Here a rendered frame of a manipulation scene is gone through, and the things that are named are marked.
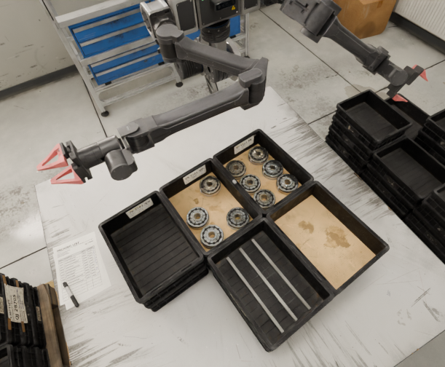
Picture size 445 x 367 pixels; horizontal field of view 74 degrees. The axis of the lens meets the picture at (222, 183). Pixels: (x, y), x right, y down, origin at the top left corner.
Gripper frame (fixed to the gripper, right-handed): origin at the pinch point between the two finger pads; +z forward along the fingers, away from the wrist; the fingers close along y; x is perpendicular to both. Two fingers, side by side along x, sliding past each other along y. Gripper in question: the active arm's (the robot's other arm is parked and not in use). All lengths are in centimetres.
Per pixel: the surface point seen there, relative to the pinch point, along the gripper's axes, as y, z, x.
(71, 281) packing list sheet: 76, 29, 6
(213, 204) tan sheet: 62, -44, 2
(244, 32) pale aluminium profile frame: 116, -177, 192
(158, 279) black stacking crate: 62, -8, -17
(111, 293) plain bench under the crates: 76, 14, -8
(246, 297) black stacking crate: 62, -36, -42
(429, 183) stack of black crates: 105, -180, -33
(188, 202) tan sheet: 62, -35, 9
